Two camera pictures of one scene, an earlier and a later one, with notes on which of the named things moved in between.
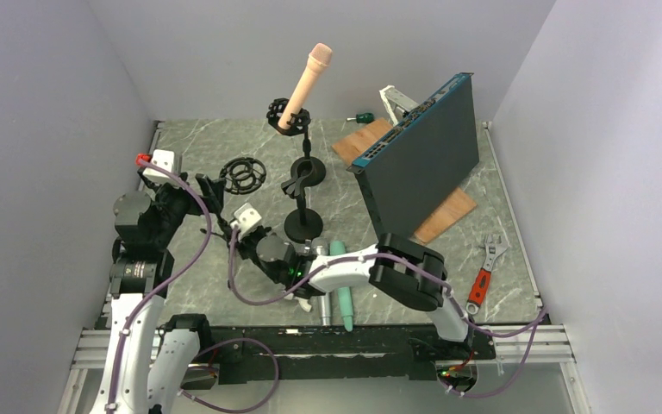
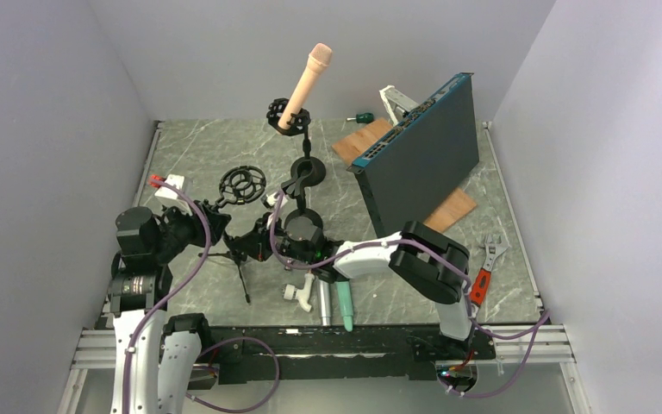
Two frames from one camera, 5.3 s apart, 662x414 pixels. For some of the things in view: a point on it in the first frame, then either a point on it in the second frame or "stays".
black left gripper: [211, 190] → [216, 222]
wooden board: [356, 144] stays
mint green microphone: [338, 247] stays
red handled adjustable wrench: [493, 249] stays
